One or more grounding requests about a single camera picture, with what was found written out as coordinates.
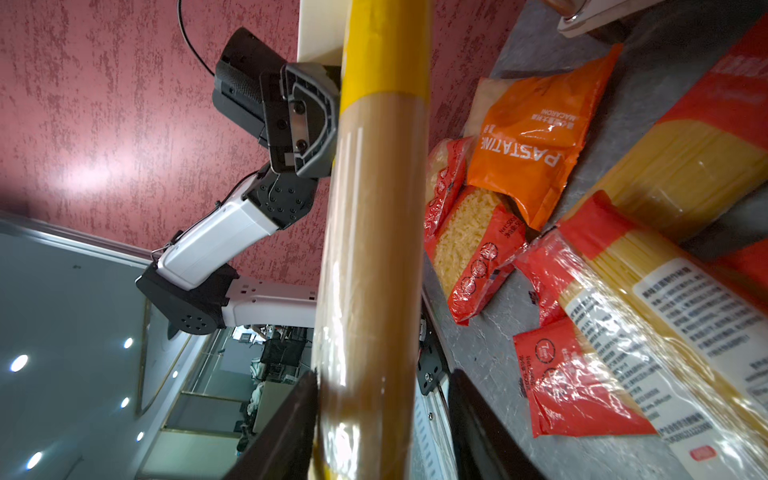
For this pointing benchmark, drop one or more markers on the red spaghetti bag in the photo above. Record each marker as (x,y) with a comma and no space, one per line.
(706,153)
(570,391)

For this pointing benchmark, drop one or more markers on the red macaroni bag small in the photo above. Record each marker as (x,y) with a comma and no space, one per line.
(446,173)

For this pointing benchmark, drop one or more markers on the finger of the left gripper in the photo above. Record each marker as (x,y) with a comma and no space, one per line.
(301,107)

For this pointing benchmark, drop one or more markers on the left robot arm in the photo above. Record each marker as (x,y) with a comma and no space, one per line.
(192,282)

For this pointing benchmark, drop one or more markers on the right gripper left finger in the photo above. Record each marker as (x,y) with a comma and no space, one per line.
(283,450)

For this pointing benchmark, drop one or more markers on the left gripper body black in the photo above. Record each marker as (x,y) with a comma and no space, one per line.
(237,90)

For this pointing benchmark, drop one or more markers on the red spaghetti bag right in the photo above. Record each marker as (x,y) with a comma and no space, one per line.
(570,391)

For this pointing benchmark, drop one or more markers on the orange pastatime macaroni bag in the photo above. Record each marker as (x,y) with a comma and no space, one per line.
(531,138)

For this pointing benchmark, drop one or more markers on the aluminium rail front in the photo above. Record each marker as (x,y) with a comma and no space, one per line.
(432,452)

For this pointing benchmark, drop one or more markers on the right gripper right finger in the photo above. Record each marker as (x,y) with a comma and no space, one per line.
(482,446)

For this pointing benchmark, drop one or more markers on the red spaghetti bag left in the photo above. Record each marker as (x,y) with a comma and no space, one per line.
(706,153)

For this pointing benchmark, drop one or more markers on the red macaroni bag large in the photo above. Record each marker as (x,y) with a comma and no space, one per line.
(472,251)

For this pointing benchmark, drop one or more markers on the clear labelled spaghetti bag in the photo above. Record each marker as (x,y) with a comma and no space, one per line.
(686,344)

